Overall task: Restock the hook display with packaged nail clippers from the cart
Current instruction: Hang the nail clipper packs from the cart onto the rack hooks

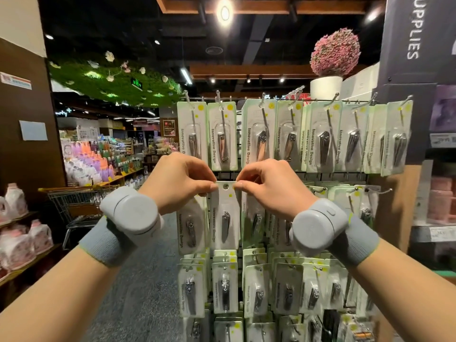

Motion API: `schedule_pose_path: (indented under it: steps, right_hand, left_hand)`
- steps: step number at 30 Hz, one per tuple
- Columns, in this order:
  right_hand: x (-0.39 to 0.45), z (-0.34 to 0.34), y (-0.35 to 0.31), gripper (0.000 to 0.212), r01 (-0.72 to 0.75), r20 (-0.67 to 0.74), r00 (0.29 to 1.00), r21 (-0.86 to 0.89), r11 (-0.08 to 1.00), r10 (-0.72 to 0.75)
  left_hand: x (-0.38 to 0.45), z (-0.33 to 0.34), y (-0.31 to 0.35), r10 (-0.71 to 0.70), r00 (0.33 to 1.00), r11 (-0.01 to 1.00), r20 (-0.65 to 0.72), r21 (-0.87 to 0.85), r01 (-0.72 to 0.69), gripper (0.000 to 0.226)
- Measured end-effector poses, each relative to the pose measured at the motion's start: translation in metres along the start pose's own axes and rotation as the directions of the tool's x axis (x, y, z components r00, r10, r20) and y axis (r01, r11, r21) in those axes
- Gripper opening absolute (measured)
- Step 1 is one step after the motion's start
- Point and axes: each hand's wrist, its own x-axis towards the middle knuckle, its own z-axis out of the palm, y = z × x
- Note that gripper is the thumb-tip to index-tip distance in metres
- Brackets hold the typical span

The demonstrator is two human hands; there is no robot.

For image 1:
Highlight dark hanging aisle sign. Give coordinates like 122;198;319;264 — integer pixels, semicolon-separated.
378;0;456;86

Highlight rows of hung nail clipper packs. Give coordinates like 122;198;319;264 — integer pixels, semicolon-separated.
177;99;414;342

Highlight green hanging ceiling decor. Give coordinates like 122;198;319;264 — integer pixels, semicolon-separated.
48;52;185;107

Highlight pink flowers in white pot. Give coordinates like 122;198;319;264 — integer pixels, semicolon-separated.
309;28;361;100

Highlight row of pastel laundry bottles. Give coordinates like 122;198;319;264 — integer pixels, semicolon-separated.
63;139;136;186

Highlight grey wrist tracker band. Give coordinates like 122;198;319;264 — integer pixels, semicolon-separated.
78;186;163;268
288;199;380;268

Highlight white carded nail clipper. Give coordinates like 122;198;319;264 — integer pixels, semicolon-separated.
214;183;241;251

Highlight wooden pillar panel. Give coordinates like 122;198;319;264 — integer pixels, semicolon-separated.
0;0;67;211

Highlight empty silver shopping cart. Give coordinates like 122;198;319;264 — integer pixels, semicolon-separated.
39;185;118;250

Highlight purple boxed appliance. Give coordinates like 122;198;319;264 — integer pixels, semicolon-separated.
429;85;456;133

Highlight wooden ceiling frame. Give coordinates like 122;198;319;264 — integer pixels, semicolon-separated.
155;0;389;79

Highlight person's left forearm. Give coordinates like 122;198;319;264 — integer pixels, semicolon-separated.
0;246;118;342

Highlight person's right hand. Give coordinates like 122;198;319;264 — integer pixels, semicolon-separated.
235;159;318;219

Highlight round ceiling lamp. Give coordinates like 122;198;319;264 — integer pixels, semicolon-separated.
215;0;235;27

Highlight grey kitchenware shelf unit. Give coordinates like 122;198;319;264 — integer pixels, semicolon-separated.
412;82;456;275

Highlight person's left hand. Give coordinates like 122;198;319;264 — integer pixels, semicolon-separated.
139;152;218;214

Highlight wooden post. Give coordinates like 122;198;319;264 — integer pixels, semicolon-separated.
374;165;423;282

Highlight pink ceramic mug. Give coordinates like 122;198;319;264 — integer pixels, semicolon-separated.
427;176;456;224

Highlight wooden detergent shelf unit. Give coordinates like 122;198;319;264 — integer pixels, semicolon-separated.
0;210;58;311

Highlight distant goods display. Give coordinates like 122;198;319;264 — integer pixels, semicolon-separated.
146;117;179;164

